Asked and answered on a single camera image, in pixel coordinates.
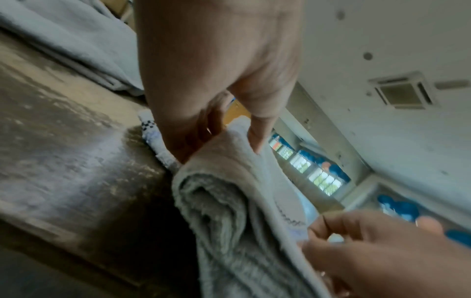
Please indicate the person's left hand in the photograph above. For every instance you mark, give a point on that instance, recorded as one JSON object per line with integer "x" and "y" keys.
{"x": 213, "y": 52}

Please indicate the person's right hand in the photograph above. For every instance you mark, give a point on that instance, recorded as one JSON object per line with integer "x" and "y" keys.
{"x": 386, "y": 262}

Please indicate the light grey smooth towel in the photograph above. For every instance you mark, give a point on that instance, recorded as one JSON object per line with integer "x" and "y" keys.
{"x": 73, "y": 37}

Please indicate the grey terry towel checkered stripe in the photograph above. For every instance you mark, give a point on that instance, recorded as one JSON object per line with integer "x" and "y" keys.
{"x": 235, "y": 232}

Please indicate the row of blue pink balloons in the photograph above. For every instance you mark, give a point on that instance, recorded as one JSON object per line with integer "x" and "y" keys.
{"x": 401, "y": 206}

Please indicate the row of windows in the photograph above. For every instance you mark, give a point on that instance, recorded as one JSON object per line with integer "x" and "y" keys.
{"x": 324, "y": 180}

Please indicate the ceiling air conditioner vent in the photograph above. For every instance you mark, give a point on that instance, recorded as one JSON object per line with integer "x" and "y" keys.
{"x": 401, "y": 93}

